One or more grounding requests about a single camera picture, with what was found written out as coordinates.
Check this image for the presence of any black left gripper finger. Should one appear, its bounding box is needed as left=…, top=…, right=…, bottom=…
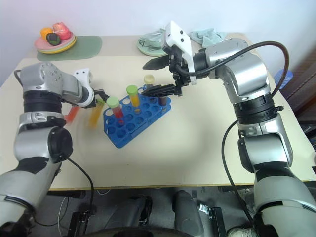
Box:
left=94, top=88, right=111, bottom=100

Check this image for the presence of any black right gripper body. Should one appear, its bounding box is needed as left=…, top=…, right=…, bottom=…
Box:
left=162, top=45, right=196, bottom=97

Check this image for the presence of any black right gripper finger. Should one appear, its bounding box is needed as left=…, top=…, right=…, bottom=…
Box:
left=142, top=56, right=171, bottom=72
left=141, top=83, right=177, bottom=97

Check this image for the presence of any dark test tube cream cap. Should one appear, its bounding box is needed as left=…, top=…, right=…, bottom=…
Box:
left=144, top=74, right=167, bottom=106

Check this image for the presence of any yellow test tube green cap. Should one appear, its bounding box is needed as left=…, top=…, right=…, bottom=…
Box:
left=86, top=98, right=106, bottom=129

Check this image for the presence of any red test tube green cap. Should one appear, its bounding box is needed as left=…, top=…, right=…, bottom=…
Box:
left=106, top=96, right=125, bottom=126

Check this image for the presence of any orange test tube green cap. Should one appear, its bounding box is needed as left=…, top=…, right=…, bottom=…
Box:
left=126, top=84, right=142, bottom=114

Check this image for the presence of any red loose test tube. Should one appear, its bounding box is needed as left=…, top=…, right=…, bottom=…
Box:
left=64, top=105, right=80, bottom=123

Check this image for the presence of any blue test tube rack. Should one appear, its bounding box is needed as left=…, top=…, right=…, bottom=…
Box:
left=103, top=84, right=172, bottom=149

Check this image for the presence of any light green plate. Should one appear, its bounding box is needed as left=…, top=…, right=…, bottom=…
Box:
left=137, top=34, right=169, bottom=57

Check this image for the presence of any pale green cloth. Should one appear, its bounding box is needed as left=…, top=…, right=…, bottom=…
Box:
left=138, top=27, right=168, bottom=49

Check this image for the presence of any green oval placemat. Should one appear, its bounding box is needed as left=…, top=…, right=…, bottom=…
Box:
left=37, top=35, right=103, bottom=61

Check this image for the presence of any teal cloth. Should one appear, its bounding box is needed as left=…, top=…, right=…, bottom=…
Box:
left=189, top=27, right=231, bottom=47

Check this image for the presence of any yellow plate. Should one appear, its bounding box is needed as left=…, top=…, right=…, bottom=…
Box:
left=37, top=36, right=78, bottom=55

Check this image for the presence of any pink plate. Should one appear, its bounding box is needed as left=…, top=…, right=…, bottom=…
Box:
left=34, top=32, right=76, bottom=52

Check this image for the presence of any dark toy fruit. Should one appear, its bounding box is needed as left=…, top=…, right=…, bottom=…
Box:
left=46, top=33, right=62, bottom=46

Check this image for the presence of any red toy apple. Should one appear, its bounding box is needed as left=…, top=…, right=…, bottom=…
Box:
left=52, top=21, right=69, bottom=40

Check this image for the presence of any orange toy fruit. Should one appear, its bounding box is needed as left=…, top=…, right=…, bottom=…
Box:
left=40, top=27, right=54, bottom=39

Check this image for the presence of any blue ribbed stool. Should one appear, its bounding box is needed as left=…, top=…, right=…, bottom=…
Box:
left=274, top=69, right=294, bottom=86

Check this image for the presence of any dark rounded shape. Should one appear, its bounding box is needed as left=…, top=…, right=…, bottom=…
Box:
left=173, top=189, right=201, bottom=237

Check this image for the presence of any brown wooden furniture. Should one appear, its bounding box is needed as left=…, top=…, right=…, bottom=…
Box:
left=286, top=32, right=316, bottom=149

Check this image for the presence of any white sneaker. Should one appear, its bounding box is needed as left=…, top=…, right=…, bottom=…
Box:
left=226, top=227, right=258, bottom=237

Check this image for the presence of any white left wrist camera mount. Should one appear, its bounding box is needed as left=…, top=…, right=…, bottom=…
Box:
left=73, top=68, right=93, bottom=86

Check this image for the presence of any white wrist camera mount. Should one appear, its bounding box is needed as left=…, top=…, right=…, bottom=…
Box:
left=161, top=21, right=198, bottom=86
left=73, top=68, right=93, bottom=86

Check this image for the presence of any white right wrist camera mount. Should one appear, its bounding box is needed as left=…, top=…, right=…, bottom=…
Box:
left=161, top=21, right=198, bottom=86

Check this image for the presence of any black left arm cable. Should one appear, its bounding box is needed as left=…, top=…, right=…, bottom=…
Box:
left=34, top=157, right=95, bottom=227

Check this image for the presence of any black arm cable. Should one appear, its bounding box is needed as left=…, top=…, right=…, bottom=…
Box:
left=172, top=41, right=290, bottom=98
left=34, top=157, right=95, bottom=227

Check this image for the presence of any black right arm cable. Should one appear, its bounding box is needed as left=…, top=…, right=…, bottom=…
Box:
left=172, top=41, right=290, bottom=98

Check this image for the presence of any thin white cable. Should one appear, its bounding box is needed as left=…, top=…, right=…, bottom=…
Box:
left=55, top=196, right=71, bottom=229

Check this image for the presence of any black metal bracket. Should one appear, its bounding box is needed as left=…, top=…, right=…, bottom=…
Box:
left=68, top=211, right=90, bottom=237
left=199, top=203, right=227, bottom=237

